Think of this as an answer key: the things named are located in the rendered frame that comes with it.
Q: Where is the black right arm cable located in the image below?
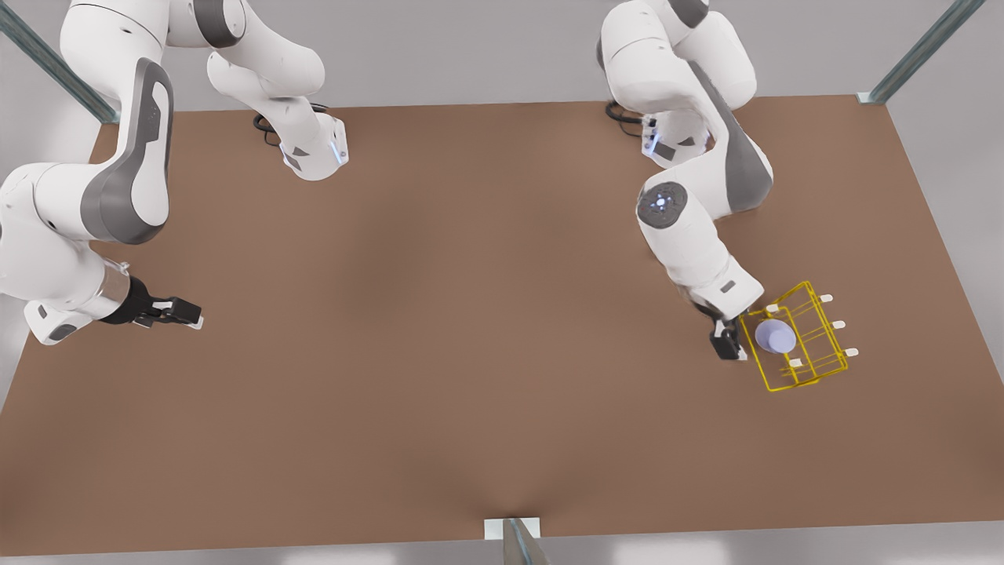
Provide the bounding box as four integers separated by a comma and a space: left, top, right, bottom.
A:
253, 103, 331, 148

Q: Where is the lavender cup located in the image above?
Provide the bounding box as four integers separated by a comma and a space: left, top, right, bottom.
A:
755, 319, 798, 355

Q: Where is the silver frame post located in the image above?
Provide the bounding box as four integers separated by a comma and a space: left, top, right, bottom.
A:
484, 517, 552, 565
857, 0, 988, 106
0, 4, 121, 126

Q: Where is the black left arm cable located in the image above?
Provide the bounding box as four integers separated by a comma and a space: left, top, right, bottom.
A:
605, 101, 652, 140

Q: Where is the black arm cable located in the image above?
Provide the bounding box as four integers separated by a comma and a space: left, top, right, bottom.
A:
253, 103, 331, 148
605, 101, 652, 140

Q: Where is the yellow wire cup holder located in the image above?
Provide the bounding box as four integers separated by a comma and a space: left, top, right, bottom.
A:
739, 281, 860, 393

